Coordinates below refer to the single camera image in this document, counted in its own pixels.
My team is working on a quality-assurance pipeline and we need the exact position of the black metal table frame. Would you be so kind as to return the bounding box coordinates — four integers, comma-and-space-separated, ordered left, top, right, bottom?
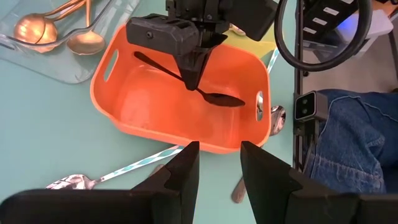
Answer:
293, 0, 305, 172

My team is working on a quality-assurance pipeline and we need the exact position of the silver spoon with patterned handle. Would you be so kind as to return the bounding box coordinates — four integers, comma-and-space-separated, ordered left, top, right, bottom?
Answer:
231, 24, 247, 37
256, 46, 280, 122
45, 144, 185, 190

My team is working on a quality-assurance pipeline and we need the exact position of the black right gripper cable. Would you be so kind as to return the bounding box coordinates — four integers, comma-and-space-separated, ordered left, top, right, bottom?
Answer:
274, 0, 373, 73

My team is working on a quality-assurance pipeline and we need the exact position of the black device with white labels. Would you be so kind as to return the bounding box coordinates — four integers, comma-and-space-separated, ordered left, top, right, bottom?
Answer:
303, 0, 358, 41

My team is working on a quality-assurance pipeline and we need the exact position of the small grey-faced camera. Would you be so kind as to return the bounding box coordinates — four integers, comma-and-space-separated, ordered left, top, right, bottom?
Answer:
294, 90, 330, 147

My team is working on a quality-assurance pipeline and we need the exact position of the orange plastic bin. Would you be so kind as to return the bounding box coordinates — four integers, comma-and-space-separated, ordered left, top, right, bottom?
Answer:
89, 24, 272, 156

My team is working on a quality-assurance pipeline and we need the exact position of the green table mat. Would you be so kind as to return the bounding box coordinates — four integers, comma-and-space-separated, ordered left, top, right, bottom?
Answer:
0, 0, 296, 224

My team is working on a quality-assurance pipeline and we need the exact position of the white box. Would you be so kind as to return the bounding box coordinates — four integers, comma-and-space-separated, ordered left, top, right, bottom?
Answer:
341, 9, 395, 49

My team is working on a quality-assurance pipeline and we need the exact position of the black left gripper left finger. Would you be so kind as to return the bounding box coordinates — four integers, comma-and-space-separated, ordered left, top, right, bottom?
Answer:
132, 141, 200, 224

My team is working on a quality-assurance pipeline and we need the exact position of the copper-gold metal spoon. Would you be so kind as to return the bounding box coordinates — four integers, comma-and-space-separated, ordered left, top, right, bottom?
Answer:
67, 0, 106, 56
12, 0, 85, 54
34, 0, 86, 52

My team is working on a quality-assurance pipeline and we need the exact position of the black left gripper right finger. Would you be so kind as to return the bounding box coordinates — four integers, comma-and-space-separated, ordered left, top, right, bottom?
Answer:
241, 141, 303, 224

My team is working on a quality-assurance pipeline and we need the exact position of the person's leg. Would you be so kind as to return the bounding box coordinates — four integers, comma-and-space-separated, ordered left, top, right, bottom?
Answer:
303, 88, 398, 195

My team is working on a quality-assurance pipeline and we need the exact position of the clear plastic bin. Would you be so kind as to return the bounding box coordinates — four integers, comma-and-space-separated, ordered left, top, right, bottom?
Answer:
0, 0, 142, 85

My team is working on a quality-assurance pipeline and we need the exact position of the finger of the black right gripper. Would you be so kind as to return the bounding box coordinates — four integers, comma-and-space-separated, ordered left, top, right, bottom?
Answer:
175, 51, 197, 90
195, 34, 228, 90

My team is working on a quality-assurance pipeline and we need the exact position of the yellow-green plastic bin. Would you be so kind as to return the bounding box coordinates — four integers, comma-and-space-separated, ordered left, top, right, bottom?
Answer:
223, 26, 278, 68

